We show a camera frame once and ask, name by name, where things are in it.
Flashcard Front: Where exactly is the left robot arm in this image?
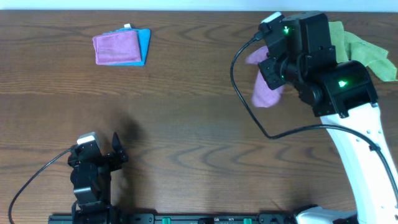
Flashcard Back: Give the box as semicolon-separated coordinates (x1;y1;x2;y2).
68;132;129;224

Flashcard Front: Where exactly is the folded blue cloth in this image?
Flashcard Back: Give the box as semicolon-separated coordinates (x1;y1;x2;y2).
105;25;151;67

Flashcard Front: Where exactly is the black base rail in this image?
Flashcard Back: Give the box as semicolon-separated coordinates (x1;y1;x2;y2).
48;213;297;224

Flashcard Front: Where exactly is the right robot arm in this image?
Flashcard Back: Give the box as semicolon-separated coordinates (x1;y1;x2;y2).
259;11;397;223

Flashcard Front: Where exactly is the left black cable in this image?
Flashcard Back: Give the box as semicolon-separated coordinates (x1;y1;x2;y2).
8;147;75;224

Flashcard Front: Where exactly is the purple microfiber cloth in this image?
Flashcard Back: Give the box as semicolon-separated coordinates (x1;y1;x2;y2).
246;46;284;108

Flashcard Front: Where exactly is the green microfiber cloth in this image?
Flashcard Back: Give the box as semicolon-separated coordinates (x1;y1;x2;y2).
328;21;397;82

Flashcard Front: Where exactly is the folded purple cloth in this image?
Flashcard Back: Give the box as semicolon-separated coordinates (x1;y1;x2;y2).
93;30;142;65

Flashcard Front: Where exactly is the right black cable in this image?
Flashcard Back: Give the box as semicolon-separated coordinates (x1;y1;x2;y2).
229;30;398;200

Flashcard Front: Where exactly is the black cable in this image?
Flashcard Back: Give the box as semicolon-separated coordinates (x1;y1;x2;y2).
229;30;398;200
8;147;75;224

